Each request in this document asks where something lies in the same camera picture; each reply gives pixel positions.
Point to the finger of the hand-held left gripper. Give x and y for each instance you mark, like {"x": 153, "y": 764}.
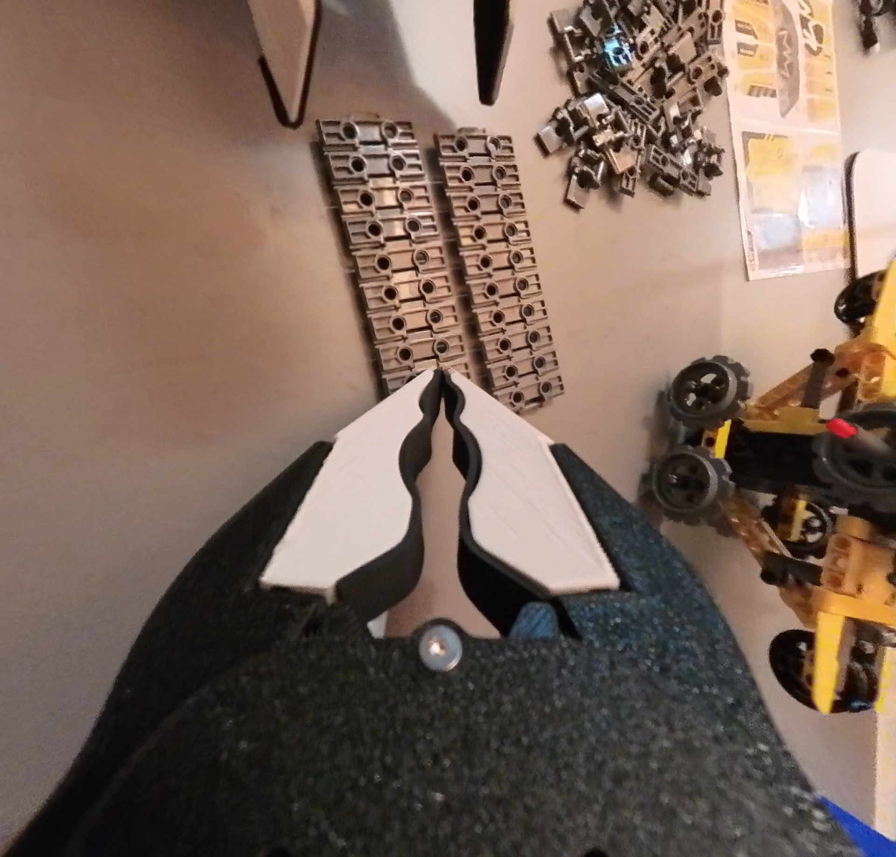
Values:
{"x": 493, "y": 17}
{"x": 283, "y": 24}

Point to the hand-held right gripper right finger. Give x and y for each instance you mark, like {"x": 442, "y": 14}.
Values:
{"x": 539, "y": 521}

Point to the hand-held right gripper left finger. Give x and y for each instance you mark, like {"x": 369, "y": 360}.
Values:
{"x": 350, "y": 514}

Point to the pile of grey track links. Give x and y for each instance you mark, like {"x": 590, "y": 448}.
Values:
{"x": 644, "y": 80}

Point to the short grey track strip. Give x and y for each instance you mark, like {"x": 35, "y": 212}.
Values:
{"x": 392, "y": 241}

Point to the assembled grey track strip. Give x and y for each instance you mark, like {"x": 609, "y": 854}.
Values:
{"x": 497, "y": 269}

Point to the yellow black brick vehicle model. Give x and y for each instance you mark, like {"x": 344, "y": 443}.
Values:
{"x": 805, "y": 465}

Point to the yellow grey sticker sheet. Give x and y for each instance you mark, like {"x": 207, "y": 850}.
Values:
{"x": 791, "y": 136}

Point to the white lamp base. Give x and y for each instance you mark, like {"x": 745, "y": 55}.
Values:
{"x": 875, "y": 206}

